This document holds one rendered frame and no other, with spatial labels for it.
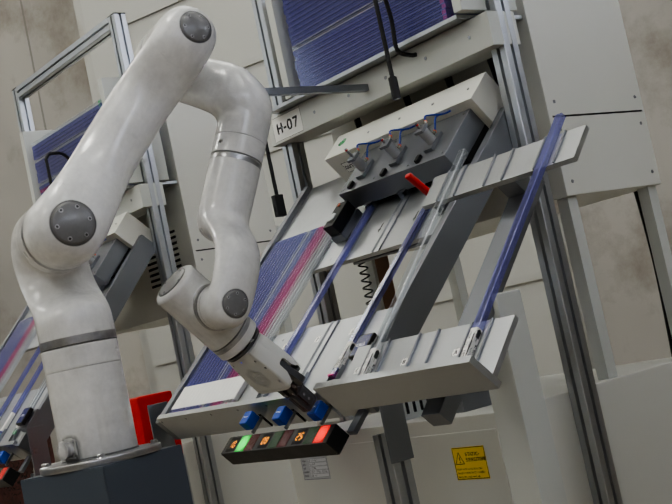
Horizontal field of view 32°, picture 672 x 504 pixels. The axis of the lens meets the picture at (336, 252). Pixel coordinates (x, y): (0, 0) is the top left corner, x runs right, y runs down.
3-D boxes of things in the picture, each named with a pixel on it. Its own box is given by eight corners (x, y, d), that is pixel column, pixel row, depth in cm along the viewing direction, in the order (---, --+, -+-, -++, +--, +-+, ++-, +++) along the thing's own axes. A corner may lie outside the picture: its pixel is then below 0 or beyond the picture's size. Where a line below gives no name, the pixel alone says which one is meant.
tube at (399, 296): (362, 394, 181) (357, 390, 181) (356, 395, 182) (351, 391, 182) (468, 152, 207) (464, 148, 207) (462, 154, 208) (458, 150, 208)
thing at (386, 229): (455, 248, 224) (438, 231, 222) (262, 303, 275) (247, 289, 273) (518, 128, 241) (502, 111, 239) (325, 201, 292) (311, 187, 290)
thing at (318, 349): (364, 398, 204) (351, 387, 203) (174, 427, 255) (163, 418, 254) (408, 313, 214) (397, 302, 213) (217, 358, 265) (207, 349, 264)
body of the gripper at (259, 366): (210, 360, 202) (256, 400, 206) (242, 353, 194) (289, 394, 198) (231, 326, 206) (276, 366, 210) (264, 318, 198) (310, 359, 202)
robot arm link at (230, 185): (292, 157, 197) (255, 334, 189) (245, 174, 210) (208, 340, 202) (246, 138, 193) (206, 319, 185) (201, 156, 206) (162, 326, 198)
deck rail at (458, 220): (378, 412, 203) (354, 390, 200) (371, 413, 204) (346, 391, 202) (526, 126, 239) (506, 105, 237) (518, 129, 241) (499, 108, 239)
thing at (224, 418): (371, 413, 204) (342, 388, 202) (180, 439, 256) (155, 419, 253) (374, 407, 205) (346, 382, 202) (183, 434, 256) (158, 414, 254)
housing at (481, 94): (514, 146, 239) (470, 97, 234) (364, 200, 277) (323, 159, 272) (528, 119, 243) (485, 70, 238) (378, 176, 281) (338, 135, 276)
